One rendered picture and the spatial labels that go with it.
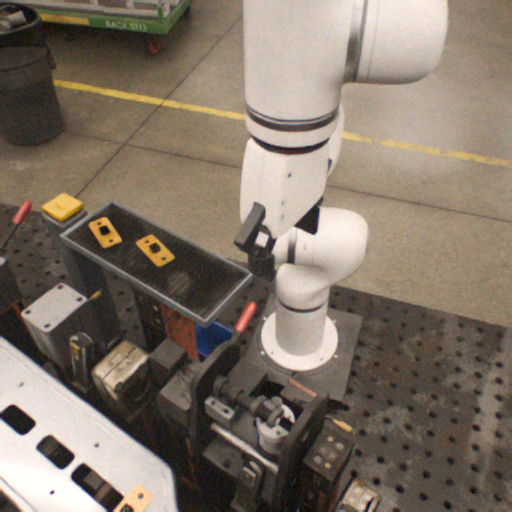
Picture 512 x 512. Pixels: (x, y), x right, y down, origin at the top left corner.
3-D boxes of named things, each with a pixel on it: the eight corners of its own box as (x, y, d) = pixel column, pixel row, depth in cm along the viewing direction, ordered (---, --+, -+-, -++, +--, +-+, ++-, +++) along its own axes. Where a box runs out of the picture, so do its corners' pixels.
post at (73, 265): (87, 337, 141) (38, 214, 109) (108, 318, 145) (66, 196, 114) (107, 350, 138) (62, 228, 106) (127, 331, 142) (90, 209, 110)
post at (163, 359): (173, 453, 118) (147, 354, 90) (188, 436, 121) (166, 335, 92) (190, 466, 116) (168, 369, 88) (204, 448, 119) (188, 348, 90)
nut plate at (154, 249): (135, 243, 100) (134, 238, 99) (152, 234, 102) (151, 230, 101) (158, 267, 96) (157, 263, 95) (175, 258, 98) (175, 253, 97)
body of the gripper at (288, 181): (287, 84, 52) (283, 176, 60) (224, 130, 46) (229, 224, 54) (354, 106, 49) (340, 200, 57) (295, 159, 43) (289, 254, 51)
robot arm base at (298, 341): (267, 303, 137) (266, 256, 124) (339, 311, 135) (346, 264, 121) (255, 365, 125) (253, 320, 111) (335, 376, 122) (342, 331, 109)
